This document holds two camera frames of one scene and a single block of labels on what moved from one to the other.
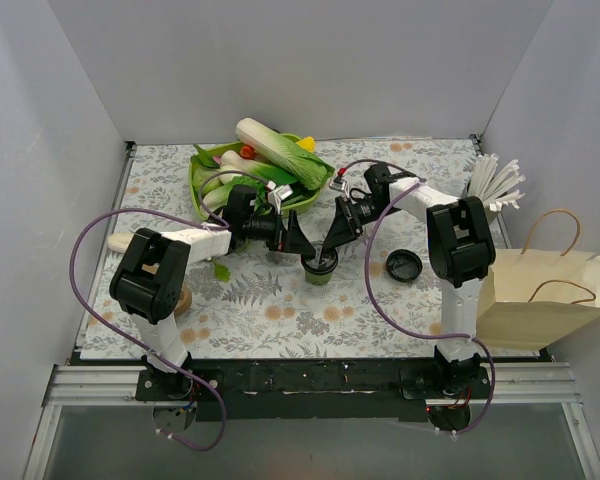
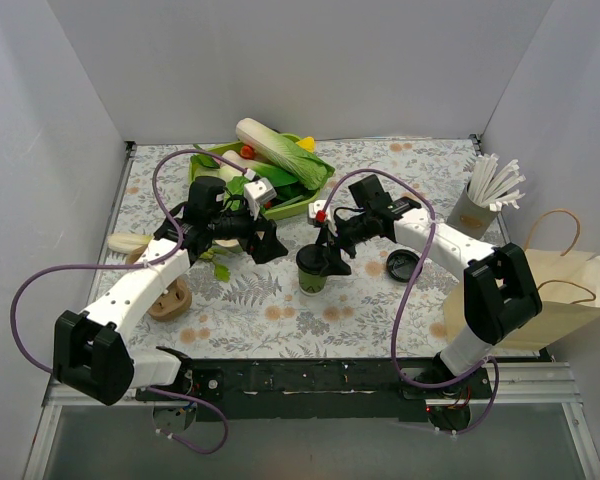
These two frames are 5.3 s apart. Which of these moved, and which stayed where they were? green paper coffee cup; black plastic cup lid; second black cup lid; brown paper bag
Moved: green paper coffee cup
Stayed: second black cup lid; black plastic cup lid; brown paper bag
